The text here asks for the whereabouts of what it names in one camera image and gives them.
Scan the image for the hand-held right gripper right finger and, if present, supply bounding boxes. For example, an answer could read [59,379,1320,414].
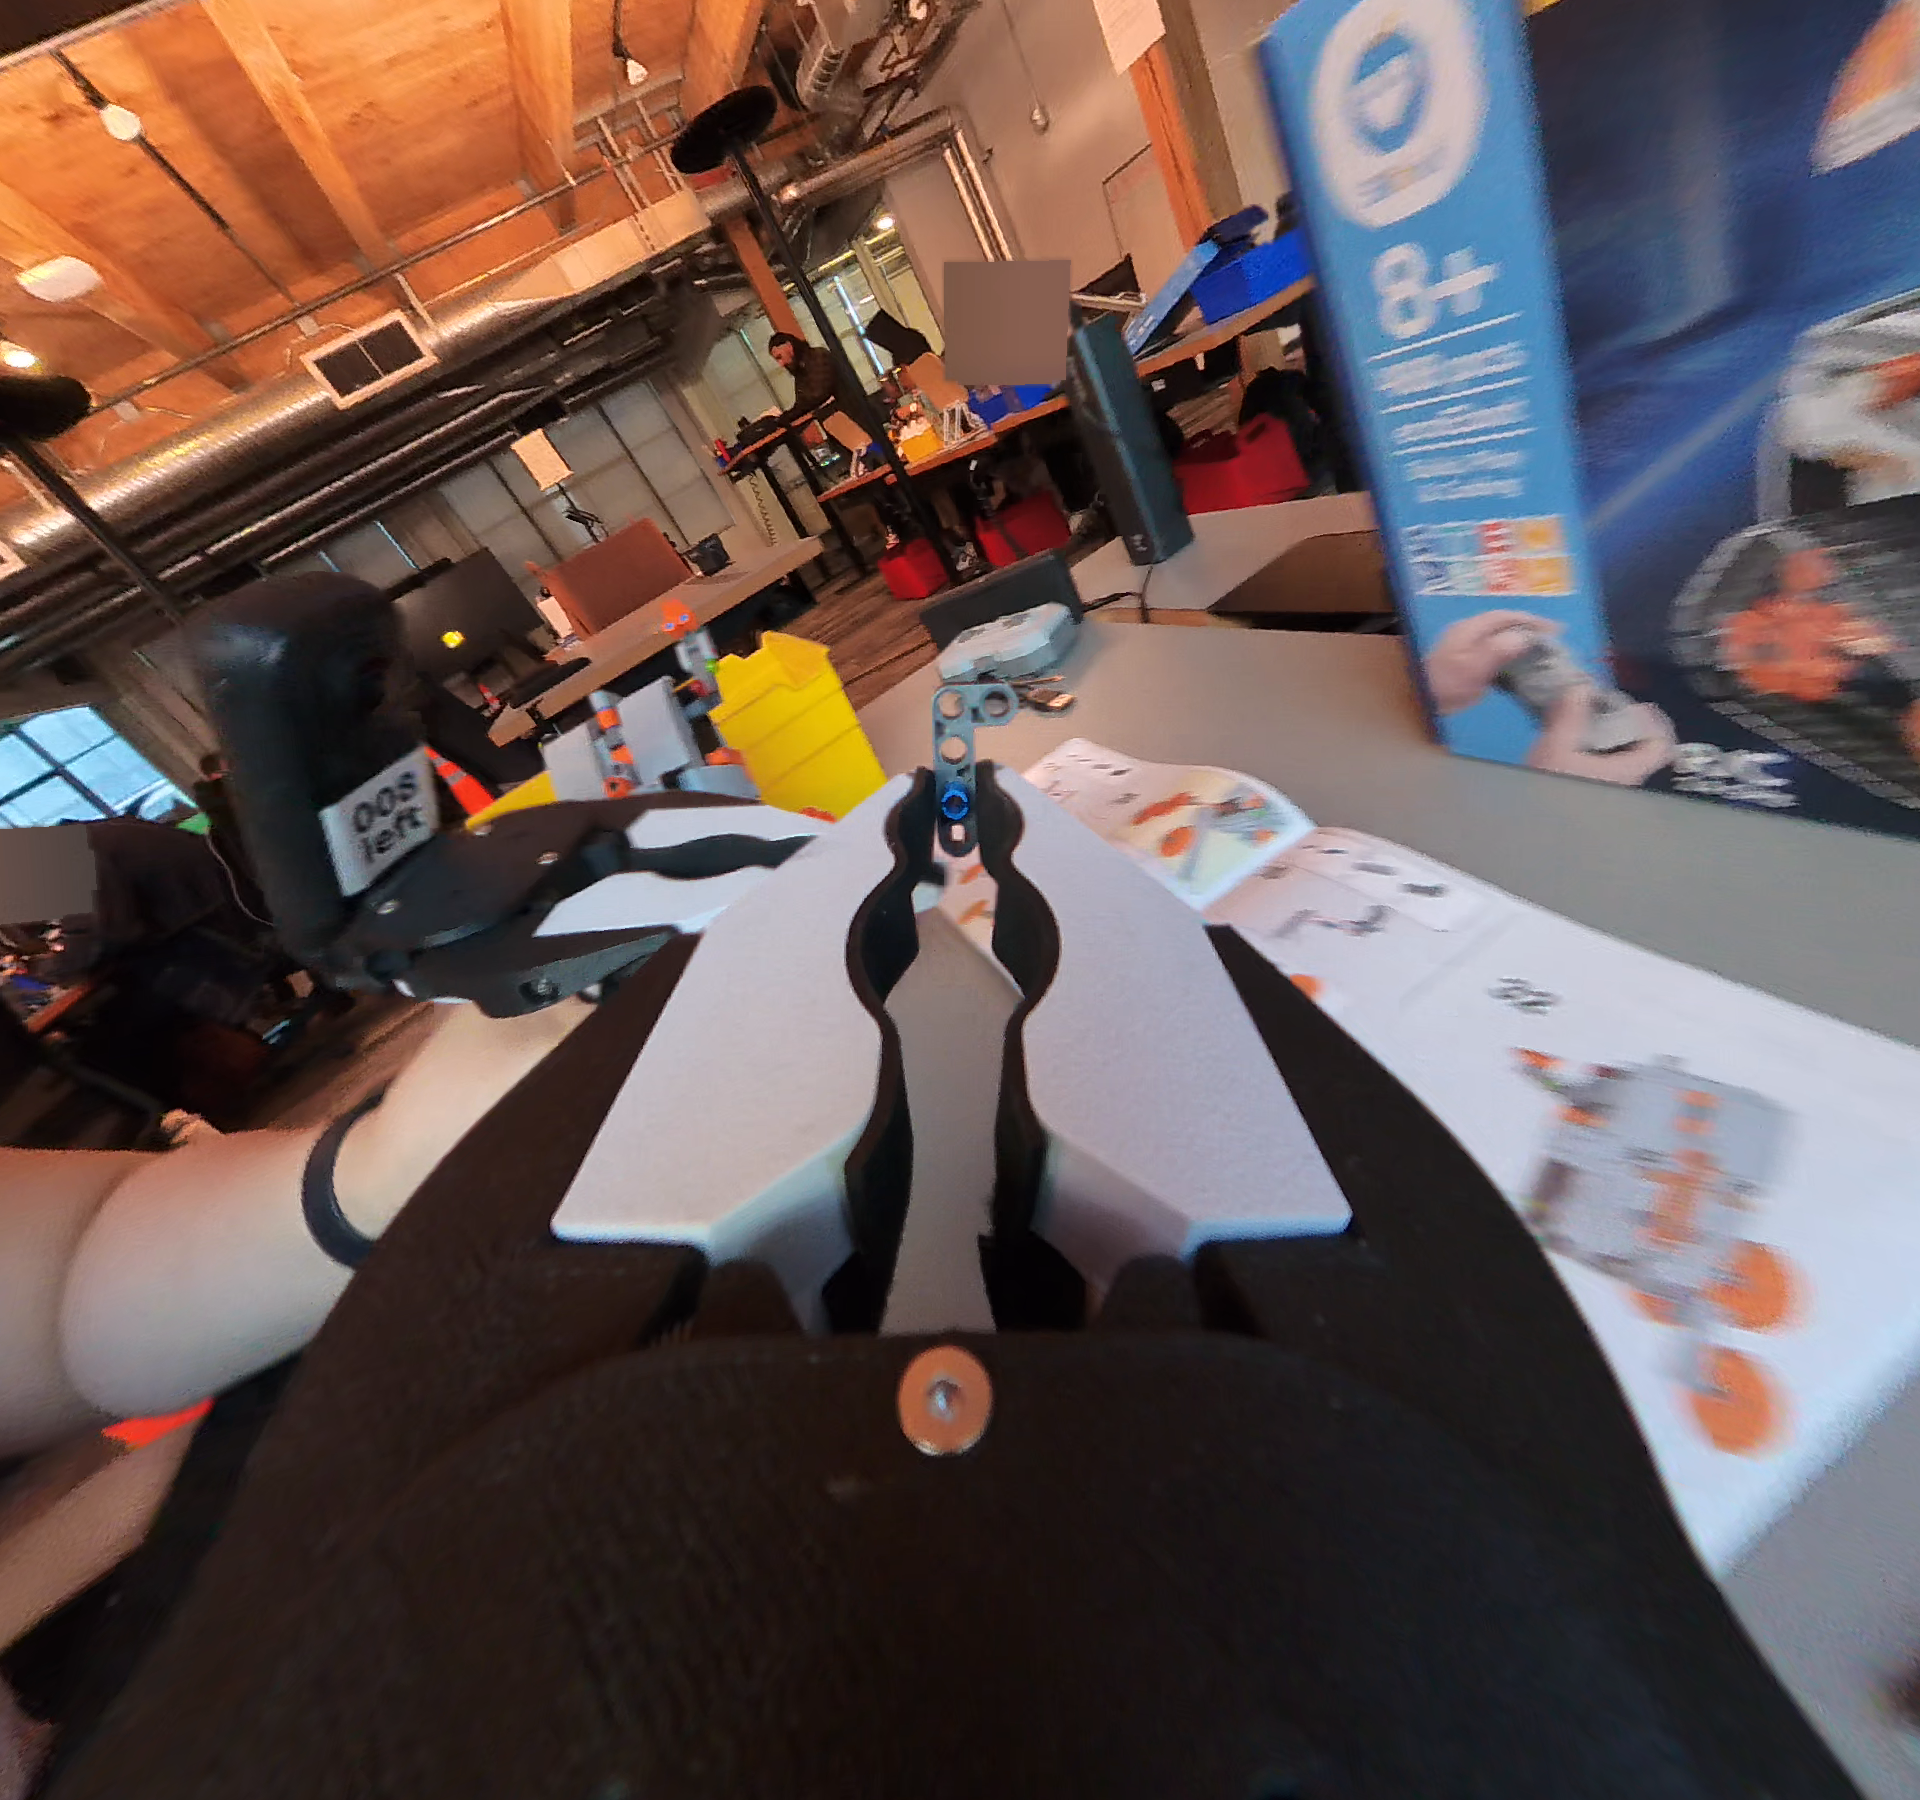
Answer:
[979,764,1355,1335]

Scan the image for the black rectangular box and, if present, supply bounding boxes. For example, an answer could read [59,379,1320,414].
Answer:
[918,551,1089,651]

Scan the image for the window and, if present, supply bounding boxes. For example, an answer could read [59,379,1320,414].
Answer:
[0,705,197,829]

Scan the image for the dark computer tower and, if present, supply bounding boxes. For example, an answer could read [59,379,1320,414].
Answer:
[1068,316,1198,567]

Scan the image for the blue robot kit box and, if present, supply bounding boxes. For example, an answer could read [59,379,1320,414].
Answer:
[1258,0,1920,842]

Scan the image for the neighbouring desk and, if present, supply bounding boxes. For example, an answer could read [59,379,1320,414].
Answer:
[1073,493,1397,619]

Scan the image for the silver air duct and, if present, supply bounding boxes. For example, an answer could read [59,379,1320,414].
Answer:
[0,106,962,603]

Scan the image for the black monitor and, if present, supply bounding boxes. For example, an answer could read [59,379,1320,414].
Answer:
[393,547,545,664]

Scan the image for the yellow storage bin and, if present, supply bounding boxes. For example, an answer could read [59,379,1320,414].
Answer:
[709,630,890,823]

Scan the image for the light background table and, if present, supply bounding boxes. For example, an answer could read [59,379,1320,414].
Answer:
[486,533,827,753]

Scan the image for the grey angled building beam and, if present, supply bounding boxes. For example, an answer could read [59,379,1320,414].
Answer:
[932,680,1022,856]

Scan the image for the blue storage bins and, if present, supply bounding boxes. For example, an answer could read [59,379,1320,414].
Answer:
[1193,207,1313,327]

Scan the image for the person's left hand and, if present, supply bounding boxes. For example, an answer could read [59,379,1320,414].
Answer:
[383,1002,609,1253]

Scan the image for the white air vent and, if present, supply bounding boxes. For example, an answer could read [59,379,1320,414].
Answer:
[299,311,441,408]

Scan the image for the wooden work table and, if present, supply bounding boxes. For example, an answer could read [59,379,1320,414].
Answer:
[816,277,1322,586]

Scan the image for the large red storage bin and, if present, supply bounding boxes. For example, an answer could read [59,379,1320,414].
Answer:
[1171,412,1313,520]

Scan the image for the grey and orange toy robot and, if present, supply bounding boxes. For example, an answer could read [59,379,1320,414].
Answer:
[541,601,765,804]

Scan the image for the black wristband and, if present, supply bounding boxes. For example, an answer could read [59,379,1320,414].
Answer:
[299,1087,396,1270]

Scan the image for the brown board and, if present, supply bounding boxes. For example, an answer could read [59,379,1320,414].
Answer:
[525,518,695,638]

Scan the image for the person's left forearm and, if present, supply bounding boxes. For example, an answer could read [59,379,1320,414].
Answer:
[0,1102,353,1457]

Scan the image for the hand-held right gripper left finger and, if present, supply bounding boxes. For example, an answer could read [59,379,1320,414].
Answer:
[548,766,921,1335]

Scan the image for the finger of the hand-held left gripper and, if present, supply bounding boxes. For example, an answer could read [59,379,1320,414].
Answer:
[546,855,730,950]
[592,797,825,879]

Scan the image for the open white instruction booklet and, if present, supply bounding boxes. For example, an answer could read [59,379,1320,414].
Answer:
[1036,736,1920,1577]

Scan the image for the grey desk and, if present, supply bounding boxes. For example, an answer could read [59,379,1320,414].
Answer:
[816,616,1920,1800]

